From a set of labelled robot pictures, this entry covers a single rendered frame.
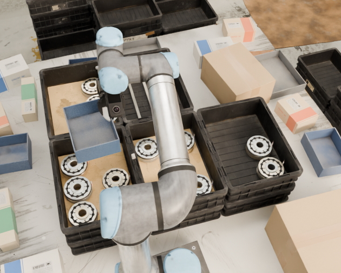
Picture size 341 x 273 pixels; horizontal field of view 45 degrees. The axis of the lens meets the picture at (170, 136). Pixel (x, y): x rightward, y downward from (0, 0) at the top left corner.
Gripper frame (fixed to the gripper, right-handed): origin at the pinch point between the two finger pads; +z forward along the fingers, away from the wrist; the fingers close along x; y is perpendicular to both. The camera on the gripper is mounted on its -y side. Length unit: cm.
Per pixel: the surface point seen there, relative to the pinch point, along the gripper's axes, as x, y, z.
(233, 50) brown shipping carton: -71, 47, 19
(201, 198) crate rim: -25.8, -28.3, 16.9
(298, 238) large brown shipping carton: -53, -51, 17
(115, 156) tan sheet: -2.3, 4.8, 28.7
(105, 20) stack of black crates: -27, 136, 60
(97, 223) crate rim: 11.2, -27.0, 20.0
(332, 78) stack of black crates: -164, 63, 70
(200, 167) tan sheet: -33.8, -10.1, 25.9
